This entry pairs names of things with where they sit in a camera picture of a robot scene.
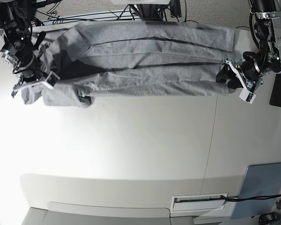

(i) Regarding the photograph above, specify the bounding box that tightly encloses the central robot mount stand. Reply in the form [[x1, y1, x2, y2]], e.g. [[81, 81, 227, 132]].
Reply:
[[127, 0, 182, 22]]

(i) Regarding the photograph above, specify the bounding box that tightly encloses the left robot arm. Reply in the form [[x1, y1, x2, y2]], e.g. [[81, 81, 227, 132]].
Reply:
[[216, 0, 281, 107]]

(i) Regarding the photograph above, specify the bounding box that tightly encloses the blue-grey flat pad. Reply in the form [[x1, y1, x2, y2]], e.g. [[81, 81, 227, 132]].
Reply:
[[230, 162, 281, 220]]

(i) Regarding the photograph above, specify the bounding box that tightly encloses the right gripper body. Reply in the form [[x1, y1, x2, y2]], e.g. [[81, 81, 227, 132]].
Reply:
[[13, 50, 43, 81]]

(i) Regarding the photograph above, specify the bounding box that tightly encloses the grey T-shirt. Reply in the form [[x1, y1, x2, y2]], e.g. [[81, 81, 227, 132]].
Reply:
[[22, 22, 235, 108]]

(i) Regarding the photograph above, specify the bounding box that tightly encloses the black cable on table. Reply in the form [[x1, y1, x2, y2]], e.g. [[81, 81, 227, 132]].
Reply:
[[221, 192, 281, 202]]

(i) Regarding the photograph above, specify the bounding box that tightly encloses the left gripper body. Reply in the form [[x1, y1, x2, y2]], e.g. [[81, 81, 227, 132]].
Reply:
[[241, 56, 263, 82]]

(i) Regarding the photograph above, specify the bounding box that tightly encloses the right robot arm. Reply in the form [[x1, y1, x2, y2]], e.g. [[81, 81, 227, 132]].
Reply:
[[0, 0, 60, 97]]

